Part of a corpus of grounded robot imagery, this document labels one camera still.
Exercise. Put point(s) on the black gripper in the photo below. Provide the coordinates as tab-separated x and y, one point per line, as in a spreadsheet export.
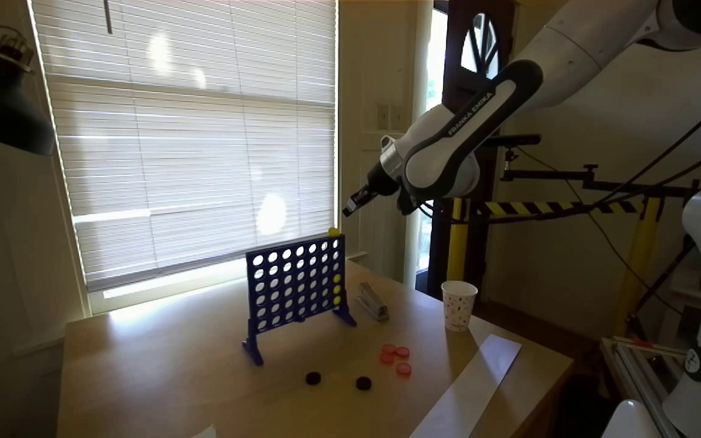
385	187

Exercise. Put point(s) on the white paper cup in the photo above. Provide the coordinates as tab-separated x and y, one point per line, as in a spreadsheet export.
459	305

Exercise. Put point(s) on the orange game disc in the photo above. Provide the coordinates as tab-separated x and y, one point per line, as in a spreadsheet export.
405	371
403	352
385	352

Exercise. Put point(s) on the green white game box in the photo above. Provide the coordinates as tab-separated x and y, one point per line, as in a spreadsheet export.
647	368

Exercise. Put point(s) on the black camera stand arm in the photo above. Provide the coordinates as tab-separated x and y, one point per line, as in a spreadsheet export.
603	182

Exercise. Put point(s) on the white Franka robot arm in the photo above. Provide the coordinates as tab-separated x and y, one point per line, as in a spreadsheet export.
579	49

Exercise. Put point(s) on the dark wooden door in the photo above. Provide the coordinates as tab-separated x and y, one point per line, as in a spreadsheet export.
448	82

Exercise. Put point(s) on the small grey white box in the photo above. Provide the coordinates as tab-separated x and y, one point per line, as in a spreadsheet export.
374	303

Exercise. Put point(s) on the white window blind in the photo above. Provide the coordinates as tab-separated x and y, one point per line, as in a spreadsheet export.
188	146

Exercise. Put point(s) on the black game disc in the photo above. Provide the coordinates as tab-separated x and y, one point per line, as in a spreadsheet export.
364	382
312	379

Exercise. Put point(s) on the yellow disc in gameboard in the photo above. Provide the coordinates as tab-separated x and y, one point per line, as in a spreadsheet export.
338	300
338	278

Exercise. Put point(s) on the yellow black striped barrier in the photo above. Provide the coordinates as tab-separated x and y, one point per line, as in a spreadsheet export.
561	207

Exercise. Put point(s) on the blue upright gameboard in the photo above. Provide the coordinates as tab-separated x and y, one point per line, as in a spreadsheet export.
293	283

